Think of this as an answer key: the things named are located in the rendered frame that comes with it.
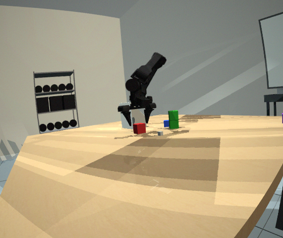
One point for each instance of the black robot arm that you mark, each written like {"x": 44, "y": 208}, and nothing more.
{"x": 142, "y": 77}

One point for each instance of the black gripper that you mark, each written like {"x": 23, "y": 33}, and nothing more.
{"x": 125, "y": 109}

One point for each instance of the red block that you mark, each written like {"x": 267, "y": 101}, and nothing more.
{"x": 139, "y": 128}

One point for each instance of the green block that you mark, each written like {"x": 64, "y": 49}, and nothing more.
{"x": 173, "y": 115}
{"x": 173, "y": 124}

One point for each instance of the small blue block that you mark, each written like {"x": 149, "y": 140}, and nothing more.
{"x": 166, "y": 123}

